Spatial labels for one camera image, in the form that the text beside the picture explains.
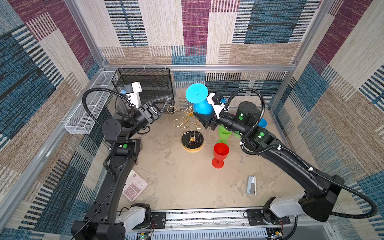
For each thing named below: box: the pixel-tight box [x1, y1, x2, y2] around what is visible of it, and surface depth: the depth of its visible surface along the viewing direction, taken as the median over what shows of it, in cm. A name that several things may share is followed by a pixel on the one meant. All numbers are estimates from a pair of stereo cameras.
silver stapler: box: [246, 175, 257, 196], surface depth 83 cm
